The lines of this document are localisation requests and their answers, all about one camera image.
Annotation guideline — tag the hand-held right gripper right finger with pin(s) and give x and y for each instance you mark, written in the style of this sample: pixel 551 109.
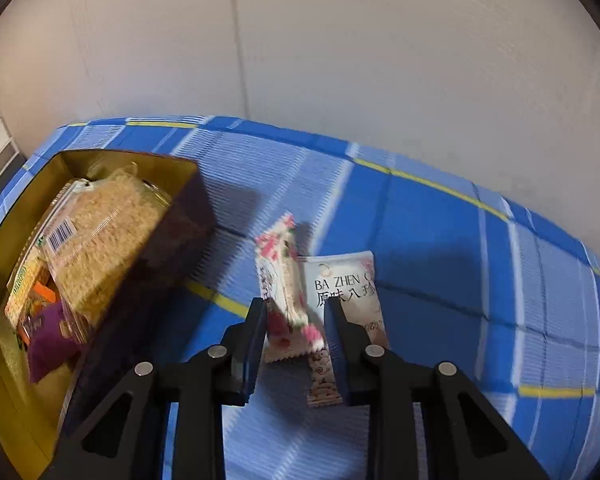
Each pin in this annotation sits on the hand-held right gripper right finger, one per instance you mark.
pixel 336 355

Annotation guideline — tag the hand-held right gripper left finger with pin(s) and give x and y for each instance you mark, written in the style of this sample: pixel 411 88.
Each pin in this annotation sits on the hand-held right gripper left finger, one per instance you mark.
pixel 256 355

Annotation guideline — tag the white floral snack packet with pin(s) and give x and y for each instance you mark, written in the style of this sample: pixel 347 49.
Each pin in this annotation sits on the white floral snack packet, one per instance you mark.
pixel 285 280

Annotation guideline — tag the maroon box with gold inside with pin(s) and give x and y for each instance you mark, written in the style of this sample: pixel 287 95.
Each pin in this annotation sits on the maroon box with gold inside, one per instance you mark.
pixel 180 240

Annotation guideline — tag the large clear rice cracker pack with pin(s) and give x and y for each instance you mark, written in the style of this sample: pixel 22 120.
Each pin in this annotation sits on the large clear rice cracker pack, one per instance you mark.
pixel 110 240

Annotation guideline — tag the purple snack packet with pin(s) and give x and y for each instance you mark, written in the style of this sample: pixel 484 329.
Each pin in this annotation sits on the purple snack packet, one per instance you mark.
pixel 50 345

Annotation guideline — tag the clear orange-edged snack packet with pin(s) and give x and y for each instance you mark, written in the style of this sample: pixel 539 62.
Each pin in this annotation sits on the clear orange-edged snack packet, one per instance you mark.
pixel 42 291

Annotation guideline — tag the yellow green cracker packet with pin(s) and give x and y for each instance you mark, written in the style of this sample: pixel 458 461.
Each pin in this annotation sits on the yellow green cracker packet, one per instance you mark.
pixel 22 290

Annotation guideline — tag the white pastry packet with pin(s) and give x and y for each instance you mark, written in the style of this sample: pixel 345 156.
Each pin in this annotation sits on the white pastry packet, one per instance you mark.
pixel 350 280

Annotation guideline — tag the blue plaid bedsheet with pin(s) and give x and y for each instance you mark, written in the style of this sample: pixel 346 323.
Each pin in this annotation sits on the blue plaid bedsheet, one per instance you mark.
pixel 430 285

